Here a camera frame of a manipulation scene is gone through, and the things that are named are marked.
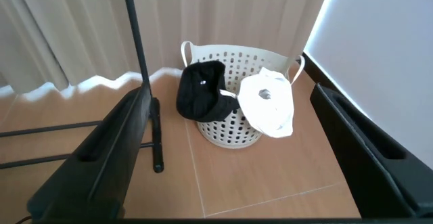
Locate beige curtain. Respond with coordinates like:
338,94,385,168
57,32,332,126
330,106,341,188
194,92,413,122
0,0,334,95

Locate black garment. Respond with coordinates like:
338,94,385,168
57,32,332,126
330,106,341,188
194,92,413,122
175,60,241,123

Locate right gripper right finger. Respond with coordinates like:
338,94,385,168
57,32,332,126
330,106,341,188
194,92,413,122
309,83,433,220

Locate white printed t-shirt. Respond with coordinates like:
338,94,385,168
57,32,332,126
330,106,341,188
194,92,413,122
237,66,294,139

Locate black clothes rack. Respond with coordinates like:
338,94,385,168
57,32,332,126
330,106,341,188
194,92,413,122
0,0,165,174

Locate white laundry basket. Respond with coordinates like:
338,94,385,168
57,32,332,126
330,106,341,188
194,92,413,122
180,41,306,150

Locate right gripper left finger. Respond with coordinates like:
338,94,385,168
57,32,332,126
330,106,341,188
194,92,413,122
26,81,152,221

